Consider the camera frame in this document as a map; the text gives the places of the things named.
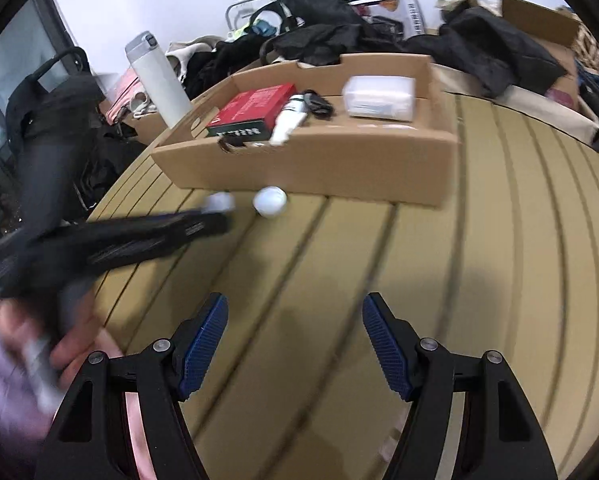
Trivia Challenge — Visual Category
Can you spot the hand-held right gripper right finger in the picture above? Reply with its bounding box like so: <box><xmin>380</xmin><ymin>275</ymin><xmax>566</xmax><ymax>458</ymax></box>
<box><xmin>362</xmin><ymin>291</ymin><xmax>557</xmax><ymax>480</ymax></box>

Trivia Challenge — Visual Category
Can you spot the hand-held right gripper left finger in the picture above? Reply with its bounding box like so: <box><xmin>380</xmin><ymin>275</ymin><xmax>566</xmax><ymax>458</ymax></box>
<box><xmin>34</xmin><ymin>291</ymin><xmax>229</xmax><ymax>480</ymax></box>

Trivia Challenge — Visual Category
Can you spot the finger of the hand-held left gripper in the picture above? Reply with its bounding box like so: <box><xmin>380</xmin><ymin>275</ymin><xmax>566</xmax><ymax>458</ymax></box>
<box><xmin>87</xmin><ymin>225</ymin><xmax>230</xmax><ymax>273</ymax></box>
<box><xmin>92</xmin><ymin>210</ymin><xmax>229</xmax><ymax>248</ymax></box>

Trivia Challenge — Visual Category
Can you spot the white round lid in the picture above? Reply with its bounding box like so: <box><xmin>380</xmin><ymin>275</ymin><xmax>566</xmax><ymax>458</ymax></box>
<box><xmin>252</xmin><ymin>186</ymin><xmax>289</xmax><ymax>219</ymax></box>

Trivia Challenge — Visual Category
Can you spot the red box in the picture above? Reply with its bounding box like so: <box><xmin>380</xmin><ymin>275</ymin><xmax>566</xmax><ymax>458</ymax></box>
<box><xmin>204</xmin><ymin>82</ymin><xmax>298</xmax><ymax>141</ymax></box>

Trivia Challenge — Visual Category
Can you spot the white spray bottle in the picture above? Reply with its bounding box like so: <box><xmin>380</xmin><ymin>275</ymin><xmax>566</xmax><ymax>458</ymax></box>
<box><xmin>268</xmin><ymin>94</ymin><xmax>310</xmax><ymax>147</ymax></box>

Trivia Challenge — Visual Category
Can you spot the cardboard tray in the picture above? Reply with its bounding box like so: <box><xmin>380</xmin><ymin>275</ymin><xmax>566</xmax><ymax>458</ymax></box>
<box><xmin>151</xmin><ymin>52</ymin><xmax>463</xmax><ymax>209</ymax></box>

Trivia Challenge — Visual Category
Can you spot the translucent plastic box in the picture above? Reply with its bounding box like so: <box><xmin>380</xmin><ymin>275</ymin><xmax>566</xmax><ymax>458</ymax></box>
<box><xmin>341</xmin><ymin>75</ymin><xmax>416</xmax><ymax>122</ymax></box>

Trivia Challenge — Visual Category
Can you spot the person's left forearm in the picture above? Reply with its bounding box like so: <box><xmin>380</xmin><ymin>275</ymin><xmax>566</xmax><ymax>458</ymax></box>
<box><xmin>0</xmin><ymin>295</ymin><xmax>55</xmax><ymax>463</ymax></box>

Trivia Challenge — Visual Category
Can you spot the person's left hand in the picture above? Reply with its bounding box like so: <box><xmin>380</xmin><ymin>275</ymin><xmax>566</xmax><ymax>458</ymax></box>
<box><xmin>0</xmin><ymin>285</ymin><xmax>124</xmax><ymax>391</ymax></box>

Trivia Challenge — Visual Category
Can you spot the large cardboard box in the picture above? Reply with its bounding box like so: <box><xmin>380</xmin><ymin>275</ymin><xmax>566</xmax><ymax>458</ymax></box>
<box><xmin>112</xmin><ymin>110</ymin><xmax>169</xmax><ymax>147</ymax></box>

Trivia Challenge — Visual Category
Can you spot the white thermos bottle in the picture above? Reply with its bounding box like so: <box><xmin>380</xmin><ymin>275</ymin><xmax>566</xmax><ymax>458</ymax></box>
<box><xmin>124</xmin><ymin>31</ymin><xmax>194</xmax><ymax>130</ymax></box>

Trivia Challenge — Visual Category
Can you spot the pink bag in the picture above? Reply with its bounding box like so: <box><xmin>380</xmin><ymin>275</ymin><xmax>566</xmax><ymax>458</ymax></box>
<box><xmin>100</xmin><ymin>72</ymin><xmax>145</xmax><ymax>123</ymax></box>

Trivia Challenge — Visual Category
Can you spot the black stroller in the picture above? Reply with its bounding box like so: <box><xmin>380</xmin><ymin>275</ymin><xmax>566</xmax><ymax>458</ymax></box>
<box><xmin>2</xmin><ymin>46</ymin><xmax>150</xmax><ymax>231</ymax></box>

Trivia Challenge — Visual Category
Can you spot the black clothing pile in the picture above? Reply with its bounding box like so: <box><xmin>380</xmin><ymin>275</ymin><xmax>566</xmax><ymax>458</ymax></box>
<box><xmin>184</xmin><ymin>40</ymin><xmax>275</xmax><ymax>101</ymax></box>

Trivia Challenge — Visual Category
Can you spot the beige garment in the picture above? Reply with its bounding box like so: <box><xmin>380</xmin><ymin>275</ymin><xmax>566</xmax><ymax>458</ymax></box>
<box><xmin>166</xmin><ymin>35</ymin><xmax>225</xmax><ymax>83</ymax></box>

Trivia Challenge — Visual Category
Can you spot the white metal rack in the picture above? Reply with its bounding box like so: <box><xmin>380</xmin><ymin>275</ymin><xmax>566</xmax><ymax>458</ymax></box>
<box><xmin>224</xmin><ymin>0</ymin><xmax>280</xmax><ymax>41</ymax></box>

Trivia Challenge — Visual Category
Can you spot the black jacket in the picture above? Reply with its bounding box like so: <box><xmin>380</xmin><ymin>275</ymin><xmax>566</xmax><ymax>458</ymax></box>
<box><xmin>260</xmin><ymin>0</ymin><xmax>430</xmax><ymax>68</ymax></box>

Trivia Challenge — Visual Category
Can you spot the crumpled black cloth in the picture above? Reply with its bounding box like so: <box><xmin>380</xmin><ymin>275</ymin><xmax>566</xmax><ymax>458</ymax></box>
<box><xmin>404</xmin><ymin>7</ymin><xmax>567</xmax><ymax>98</ymax></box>

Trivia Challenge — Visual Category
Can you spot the white printed box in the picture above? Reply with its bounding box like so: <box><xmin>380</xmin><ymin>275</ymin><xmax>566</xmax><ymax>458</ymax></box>
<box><xmin>349</xmin><ymin>0</ymin><xmax>427</xmax><ymax>41</ymax></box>

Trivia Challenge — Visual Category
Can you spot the beige tote bag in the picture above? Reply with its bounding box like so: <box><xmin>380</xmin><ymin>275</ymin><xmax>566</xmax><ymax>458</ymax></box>
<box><xmin>434</xmin><ymin>0</ymin><xmax>485</xmax><ymax>14</ymax></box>

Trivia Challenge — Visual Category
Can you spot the small cardboard box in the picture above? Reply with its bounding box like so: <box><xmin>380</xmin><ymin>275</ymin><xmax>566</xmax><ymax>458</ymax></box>
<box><xmin>499</xmin><ymin>0</ymin><xmax>583</xmax><ymax>111</ymax></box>

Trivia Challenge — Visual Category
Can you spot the wicker ball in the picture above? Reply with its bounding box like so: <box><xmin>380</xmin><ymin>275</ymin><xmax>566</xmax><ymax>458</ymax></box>
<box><xmin>572</xmin><ymin>22</ymin><xmax>599</xmax><ymax>73</ymax></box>

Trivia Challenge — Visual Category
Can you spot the black door frame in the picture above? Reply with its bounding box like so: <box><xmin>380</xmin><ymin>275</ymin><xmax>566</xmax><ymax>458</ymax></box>
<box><xmin>0</xmin><ymin>0</ymin><xmax>78</xmax><ymax>111</ymax></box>

